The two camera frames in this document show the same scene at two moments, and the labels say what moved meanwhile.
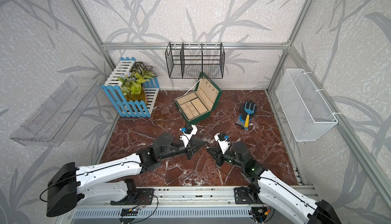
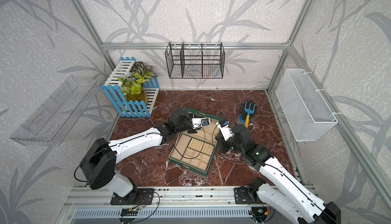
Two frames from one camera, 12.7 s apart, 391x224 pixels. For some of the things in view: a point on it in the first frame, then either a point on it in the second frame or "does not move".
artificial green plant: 132,82 does not move
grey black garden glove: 240,121 does not move
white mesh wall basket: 308,115 does not move
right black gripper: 217,152 -> 220,139
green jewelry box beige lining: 199,104 -> 195,151
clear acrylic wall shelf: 51,121 does not move
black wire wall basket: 188,59 does not move
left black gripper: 195,143 -> 188,116
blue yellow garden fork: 248,112 does not move
